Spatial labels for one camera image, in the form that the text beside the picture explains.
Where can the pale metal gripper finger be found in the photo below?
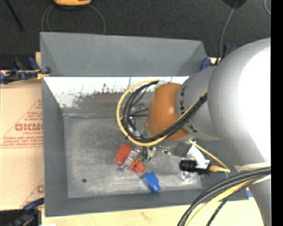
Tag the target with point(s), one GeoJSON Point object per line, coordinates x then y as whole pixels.
{"type": "Point", "coordinates": [130, 159]}

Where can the orange-red block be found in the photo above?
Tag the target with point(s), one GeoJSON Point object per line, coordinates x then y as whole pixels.
{"type": "Point", "coordinates": [123, 155]}

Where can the blue plastic thing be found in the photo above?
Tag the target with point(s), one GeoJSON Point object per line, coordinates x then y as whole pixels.
{"type": "Point", "coordinates": [152, 182]}

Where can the grey metal bin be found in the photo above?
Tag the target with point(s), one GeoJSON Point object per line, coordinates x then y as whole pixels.
{"type": "Point", "coordinates": [94, 149]}

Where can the small clear shiny thing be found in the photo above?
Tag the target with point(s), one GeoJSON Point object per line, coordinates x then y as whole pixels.
{"type": "Point", "coordinates": [185, 175]}

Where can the brown cardboard board red print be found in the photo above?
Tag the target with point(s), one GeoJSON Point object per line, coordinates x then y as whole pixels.
{"type": "Point", "coordinates": [19, 149]}

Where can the black cylinder on white bracket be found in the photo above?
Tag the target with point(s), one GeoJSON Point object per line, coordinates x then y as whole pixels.
{"type": "Point", "coordinates": [188, 165]}

